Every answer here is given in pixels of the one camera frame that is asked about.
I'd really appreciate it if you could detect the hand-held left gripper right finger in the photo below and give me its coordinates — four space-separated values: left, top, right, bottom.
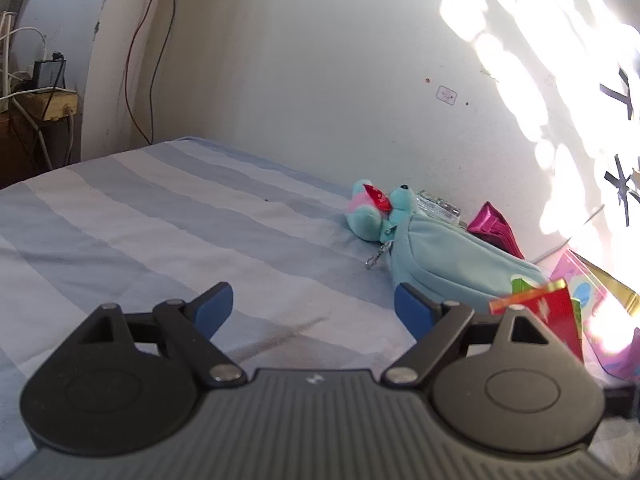
382 282 552 388

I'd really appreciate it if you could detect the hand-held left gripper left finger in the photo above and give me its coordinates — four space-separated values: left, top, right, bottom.
75 282 247 387

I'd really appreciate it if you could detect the clear plastic box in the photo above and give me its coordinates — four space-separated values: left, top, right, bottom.
415 190 462 227

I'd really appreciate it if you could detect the teal fabric pouch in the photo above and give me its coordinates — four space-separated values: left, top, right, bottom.
387 212 551 315

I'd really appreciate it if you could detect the teal and pink plush toy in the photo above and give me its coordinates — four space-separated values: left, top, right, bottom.
346 178 418 246

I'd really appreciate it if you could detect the blue striped bed sheet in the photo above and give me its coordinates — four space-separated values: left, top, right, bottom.
0 135 640 480

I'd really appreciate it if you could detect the magenta pouch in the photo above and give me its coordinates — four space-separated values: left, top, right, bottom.
467 201 526 260

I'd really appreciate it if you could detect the red packet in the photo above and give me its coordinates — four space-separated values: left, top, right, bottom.
489 279 585 363

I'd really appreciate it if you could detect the pink colourful book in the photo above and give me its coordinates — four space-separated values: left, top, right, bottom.
549 247 640 381

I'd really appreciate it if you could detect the gold foil bag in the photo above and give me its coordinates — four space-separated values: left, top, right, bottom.
575 252 640 318

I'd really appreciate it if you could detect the black tape cross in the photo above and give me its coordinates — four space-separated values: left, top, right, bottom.
603 154 640 229
599 66 637 122

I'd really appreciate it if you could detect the dark wooden cabinet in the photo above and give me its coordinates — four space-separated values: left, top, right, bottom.
0 107 82 191

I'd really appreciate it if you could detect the wooden block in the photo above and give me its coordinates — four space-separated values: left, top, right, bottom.
22 89 79 122

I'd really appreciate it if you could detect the metal keychain clip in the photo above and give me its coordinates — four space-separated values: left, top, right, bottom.
365 240 397 271

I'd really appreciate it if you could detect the red wire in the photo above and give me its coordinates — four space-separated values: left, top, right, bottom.
124 0 168 146

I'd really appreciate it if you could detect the black wire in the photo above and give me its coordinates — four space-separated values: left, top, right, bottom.
149 0 177 145

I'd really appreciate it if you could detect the white cable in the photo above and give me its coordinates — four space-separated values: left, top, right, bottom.
0 10 76 171

